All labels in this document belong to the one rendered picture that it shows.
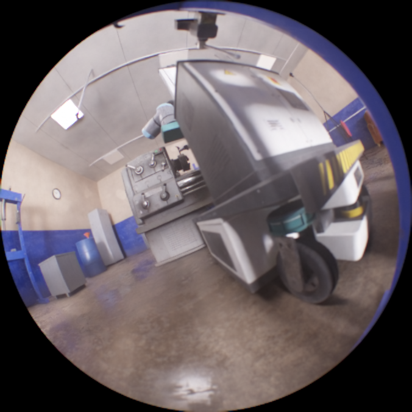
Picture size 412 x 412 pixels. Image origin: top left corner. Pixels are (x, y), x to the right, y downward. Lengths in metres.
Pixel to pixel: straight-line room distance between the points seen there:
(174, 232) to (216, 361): 1.28
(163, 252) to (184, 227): 0.36
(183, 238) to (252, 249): 1.14
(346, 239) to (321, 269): 0.13
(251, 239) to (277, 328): 0.25
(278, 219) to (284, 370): 0.30
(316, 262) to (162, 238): 1.39
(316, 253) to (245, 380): 0.28
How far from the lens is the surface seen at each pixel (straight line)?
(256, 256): 0.38
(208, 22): 0.67
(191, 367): 0.40
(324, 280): 0.30
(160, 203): 1.39
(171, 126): 0.99
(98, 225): 4.73
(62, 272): 2.19
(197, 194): 1.54
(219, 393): 0.34
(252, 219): 0.36
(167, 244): 1.48
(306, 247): 0.29
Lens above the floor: 0.31
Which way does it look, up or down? 3 degrees up
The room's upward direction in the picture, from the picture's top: 24 degrees counter-clockwise
